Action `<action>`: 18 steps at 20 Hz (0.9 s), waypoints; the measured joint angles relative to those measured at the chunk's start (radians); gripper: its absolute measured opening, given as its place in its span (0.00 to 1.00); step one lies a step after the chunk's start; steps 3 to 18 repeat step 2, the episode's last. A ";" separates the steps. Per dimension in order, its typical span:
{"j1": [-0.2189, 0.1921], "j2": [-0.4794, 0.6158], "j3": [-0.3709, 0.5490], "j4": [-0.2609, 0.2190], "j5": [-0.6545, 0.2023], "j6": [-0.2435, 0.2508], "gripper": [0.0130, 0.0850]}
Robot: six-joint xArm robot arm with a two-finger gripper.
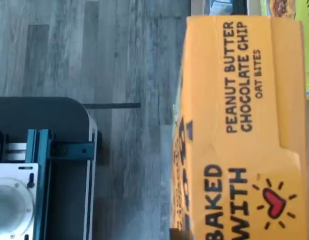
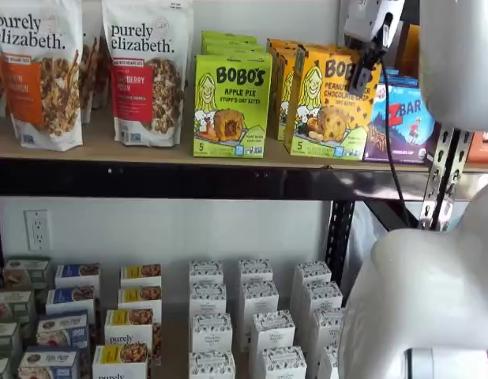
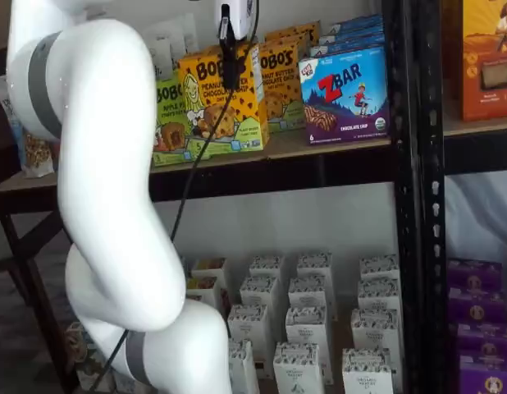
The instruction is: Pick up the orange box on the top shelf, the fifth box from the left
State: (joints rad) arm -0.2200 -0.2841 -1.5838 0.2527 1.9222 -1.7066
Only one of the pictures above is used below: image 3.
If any wooden shelf board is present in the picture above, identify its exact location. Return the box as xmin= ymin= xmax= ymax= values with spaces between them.
xmin=220 ymin=262 xmax=402 ymax=394
xmin=443 ymin=117 xmax=507 ymax=137
xmin=0 ymin=130 xmax=393 ymax=195

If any white granola pouch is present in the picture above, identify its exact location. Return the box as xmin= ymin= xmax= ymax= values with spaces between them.
xmin=148 ymin=34 xmax=175 ymax=79
xmin=171 ymin=14 xmax=199 ymax=62

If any white plastic sheet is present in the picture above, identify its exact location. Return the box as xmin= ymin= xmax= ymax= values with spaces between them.
xmin=445 ymin=172 xmax=507 ymax=263

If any blue purple Zbar box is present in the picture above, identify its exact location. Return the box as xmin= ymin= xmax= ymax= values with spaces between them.
xmin=330 ymin=14 xmax=384 ymax=30
xmin=298 ymin=45 xmax=391 ymax=145
xmin=310 ymin=39 xmax=386 ymax=57
xmin=318 ymin=25 xmax=385 ymax=42

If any large orange snack box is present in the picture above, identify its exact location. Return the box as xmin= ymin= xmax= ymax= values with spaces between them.
xmin=457 ymin=0 xmax=507 ymax=122

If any yellow white granola box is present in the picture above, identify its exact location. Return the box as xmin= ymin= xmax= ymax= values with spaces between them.
xmin=191 ymin=257 xmax=228 ymax=288
xmin=186 ymin=277 xmax=220 ymax=309

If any green Bobo's apple pie box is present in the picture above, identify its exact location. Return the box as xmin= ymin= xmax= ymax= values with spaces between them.
xmin=152 ymin=69 xmax=190 ymax=167

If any purple snack box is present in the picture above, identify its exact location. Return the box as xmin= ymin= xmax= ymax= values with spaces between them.
xmin=455 ymin=322 xmax=507 ymax=359
xmin=447 ymin=286 xmax=507 ymax=324
xmin=447 ymin=258 xmax=503 ymax=289
xmin=458 ymin=355 xmax=507 ymax=394

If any white floral print box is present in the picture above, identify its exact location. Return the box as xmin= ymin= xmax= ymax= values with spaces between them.
xmin=240 ymin=275 xmax=280 ymax=314
xmin=227 ymin=339 xmax=261 ymax=394
xmin=341 ymin=347 xmax=395 ymax=394
xmin=297 ymin=252 xmax=334 ymax=284
xmin=227 ymin=304 xmax=268 ymax=358
xmin=350 ymin=307 xmax=401 ymax=355
xmin=272 ymin=342 xmax=326 ymax=394
xmin=356 ymin=277 xmax=401 ymax=314
xmin=285 ymin=305 xmax=330 ymax=350
xmin=359 ymin=254 xmax=400 ymax=285
xmin=288 ymin=277 xmax=330 ymax=313
xmin=249 ymin=254 xmax=285 ymax=288

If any orange Bobo's peanut butter box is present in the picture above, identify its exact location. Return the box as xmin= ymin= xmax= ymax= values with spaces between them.
xmin=264 ymin=22 xmax=321 ymax=48
xmin=178 ymin=44 xmax=270 ymax=159
xmin=257 ymin=40 xmax=304 ymax=133

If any granola pouch orange label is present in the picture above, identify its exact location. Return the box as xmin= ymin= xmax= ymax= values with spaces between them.
xmin=0 ymin=76 xmax=60 ymax=178

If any black cable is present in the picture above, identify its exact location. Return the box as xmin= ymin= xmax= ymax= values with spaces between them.
xmin=89 ymin=0 xmax=265 ymax=393

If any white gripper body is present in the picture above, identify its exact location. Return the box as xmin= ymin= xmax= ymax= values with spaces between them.
xmin=214 ymin=0 xmax=259 ymax=42

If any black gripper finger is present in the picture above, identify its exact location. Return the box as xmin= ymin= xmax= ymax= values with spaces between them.
xmin=218 ymin=3 xmax=244 ymax=84

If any black metal shelf rack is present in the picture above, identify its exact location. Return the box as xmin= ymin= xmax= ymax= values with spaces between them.
xmin=0 ymin=0 xmax=425 ymax=394
xmin=417 ymin=0 xmax=507 ymax=394

